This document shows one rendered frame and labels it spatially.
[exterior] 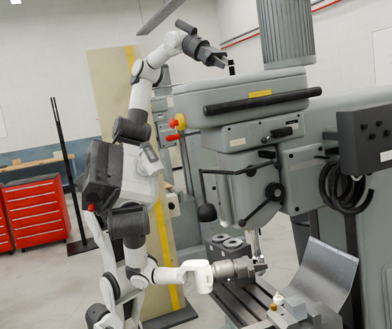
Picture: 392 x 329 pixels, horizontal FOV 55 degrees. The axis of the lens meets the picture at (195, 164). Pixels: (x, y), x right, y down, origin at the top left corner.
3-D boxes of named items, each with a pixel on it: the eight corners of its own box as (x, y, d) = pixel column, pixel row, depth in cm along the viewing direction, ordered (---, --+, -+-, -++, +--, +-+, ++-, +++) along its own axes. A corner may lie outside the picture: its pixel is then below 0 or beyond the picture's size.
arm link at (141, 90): (152, 74, 182) (146, 118, 176) (128, 64, 174) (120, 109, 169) (165, 66, 172) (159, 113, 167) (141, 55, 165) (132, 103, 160)
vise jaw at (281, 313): (284, 337, 125) (283, 327, 124) (266, 318, 137) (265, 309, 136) (300, 331, 127) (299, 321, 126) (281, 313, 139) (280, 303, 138)
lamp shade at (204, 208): (194, 220, 138) (191, 204, 137) (207, 214, 143) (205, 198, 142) (207, 223, 133) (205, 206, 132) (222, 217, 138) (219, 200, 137)
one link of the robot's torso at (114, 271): (102, 299, 187) (79, 209, 182) (132, 284, 199) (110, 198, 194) (117, 306, 176) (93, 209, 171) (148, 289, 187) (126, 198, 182)
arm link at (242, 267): (254, 262, 146) (223, 267, 145) (256, 284, 148) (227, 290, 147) (245, 249, 159) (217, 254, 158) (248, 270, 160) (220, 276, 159)
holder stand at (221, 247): (235, 291, 172) (229, 250, 169) (209, 275, 191) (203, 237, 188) (256, 281, 178) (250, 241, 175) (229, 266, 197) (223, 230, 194)
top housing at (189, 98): (196, 130, 124) (189, 81, 121) (173, 128, 148) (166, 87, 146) (315, 108, 139) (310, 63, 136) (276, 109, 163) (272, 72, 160)
